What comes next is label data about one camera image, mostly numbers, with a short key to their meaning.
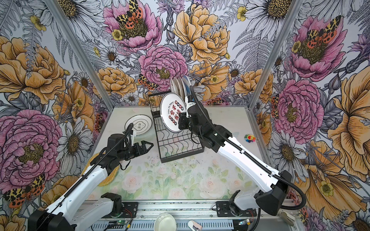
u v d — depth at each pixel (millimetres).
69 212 420
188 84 853
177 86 848
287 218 705
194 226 684
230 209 671
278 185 396
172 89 967
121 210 729
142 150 707
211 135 473
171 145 968
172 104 715
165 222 715
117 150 632
